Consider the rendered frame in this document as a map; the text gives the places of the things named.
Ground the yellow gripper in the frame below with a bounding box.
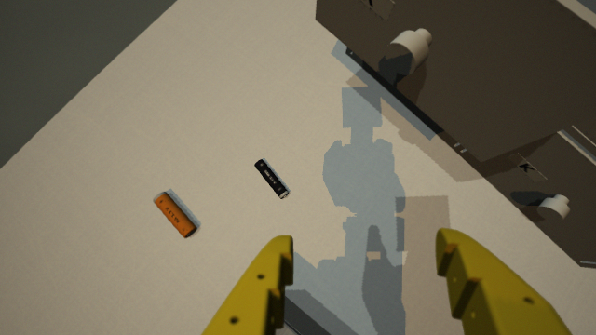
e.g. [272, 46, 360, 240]
[201, 228, 572, 335]

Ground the orange aa battery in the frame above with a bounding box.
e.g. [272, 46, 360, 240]
[154, 192, 197, 238]

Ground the dark brown chest of drawers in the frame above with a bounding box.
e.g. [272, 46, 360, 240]
[345, 47, 596, 269]

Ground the black aaa battery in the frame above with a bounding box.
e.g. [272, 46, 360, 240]
[255, 159, 289, 199]

